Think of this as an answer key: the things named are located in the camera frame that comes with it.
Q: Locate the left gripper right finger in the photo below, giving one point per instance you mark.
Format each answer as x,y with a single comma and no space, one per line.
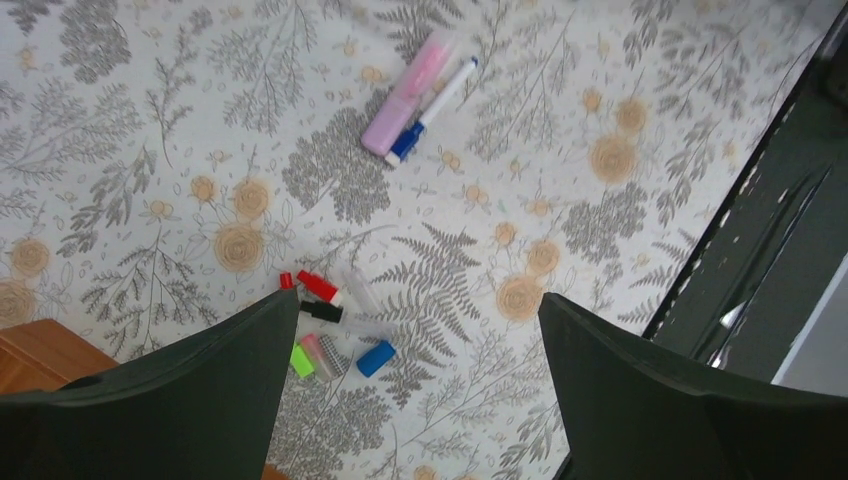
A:
634,410

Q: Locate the blue marker cap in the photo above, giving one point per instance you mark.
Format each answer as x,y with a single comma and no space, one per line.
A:
375,358

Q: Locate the translucent pink pen cap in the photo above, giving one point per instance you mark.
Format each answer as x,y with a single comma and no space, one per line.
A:
318,357

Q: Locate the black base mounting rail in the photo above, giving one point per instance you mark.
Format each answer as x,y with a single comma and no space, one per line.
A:
764,293

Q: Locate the white pen blue cap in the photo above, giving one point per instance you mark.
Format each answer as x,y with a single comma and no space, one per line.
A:
408,139

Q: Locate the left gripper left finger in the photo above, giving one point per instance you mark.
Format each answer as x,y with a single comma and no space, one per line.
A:
152,404

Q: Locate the clear pen cap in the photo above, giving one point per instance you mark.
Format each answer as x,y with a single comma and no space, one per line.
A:
361,291
365,327

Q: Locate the pink highlighter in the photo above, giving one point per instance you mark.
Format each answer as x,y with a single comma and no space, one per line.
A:
408,92

